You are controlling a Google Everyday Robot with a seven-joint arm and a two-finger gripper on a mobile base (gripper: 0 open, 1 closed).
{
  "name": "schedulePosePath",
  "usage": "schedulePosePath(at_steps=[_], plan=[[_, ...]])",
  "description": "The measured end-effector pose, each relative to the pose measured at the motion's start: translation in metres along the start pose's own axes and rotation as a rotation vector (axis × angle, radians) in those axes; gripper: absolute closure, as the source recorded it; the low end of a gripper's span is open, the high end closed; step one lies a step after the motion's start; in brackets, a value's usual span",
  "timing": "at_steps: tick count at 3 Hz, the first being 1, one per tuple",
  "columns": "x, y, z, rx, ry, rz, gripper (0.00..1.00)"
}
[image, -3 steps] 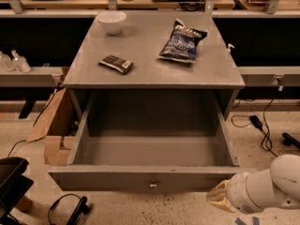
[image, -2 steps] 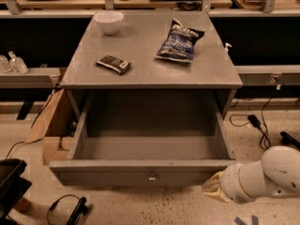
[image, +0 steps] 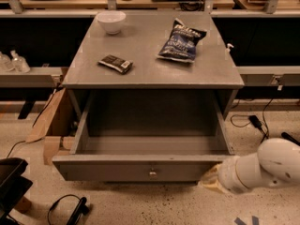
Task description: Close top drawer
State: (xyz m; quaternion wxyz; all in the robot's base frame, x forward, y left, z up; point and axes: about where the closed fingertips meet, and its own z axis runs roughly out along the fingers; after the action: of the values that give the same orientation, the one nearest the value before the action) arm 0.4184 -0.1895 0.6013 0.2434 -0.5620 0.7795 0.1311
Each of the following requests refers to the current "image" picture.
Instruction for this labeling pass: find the grey top drawer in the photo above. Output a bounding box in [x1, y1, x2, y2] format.
[53, 90, 232, 183]

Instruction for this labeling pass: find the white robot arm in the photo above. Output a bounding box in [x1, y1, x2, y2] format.
[201, 138, 300, 194]

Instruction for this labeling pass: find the grey drawer cabinet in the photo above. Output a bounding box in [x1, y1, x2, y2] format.
[62, 10, 245, 120]

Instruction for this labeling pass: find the blue tape cross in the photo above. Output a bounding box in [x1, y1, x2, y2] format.
[233, 216, 260, 225]

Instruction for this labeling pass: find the small white pump bottle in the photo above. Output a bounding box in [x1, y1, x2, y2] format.
[225, 43, 234, 59]

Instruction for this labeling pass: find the black chair base leg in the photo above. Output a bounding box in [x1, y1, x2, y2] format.
[67, 197, 90, 225]

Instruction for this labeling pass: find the blue chip bag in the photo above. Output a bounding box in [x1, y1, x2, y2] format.
[157, 18, 207, 63]

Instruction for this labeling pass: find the black snack bar packet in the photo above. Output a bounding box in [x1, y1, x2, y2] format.
[98, 54, 133, 74]

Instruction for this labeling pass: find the cardboard box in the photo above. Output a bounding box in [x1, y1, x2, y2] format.
[25, 88, 76, 165]

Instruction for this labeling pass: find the white ceramic bowl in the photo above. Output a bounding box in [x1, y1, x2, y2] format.
[96, 10, 127, 35]

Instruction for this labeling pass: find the black office chair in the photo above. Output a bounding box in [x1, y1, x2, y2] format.
[0, 157, 33, 225]

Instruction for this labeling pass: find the clear sanitizer bottle right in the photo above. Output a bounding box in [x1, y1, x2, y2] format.
[10, 51, 30, 73]

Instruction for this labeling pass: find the clear sanitizer bottle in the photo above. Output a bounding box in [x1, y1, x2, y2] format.
[0, 52, 14, 71]
[10, 51, 30, 73]

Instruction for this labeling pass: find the clear sanitizer bottle left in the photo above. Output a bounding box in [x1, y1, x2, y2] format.
[0, 52, 14, 71]

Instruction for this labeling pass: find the black power adapter with cable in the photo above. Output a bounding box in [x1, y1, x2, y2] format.
[230, 114, 269, 141]

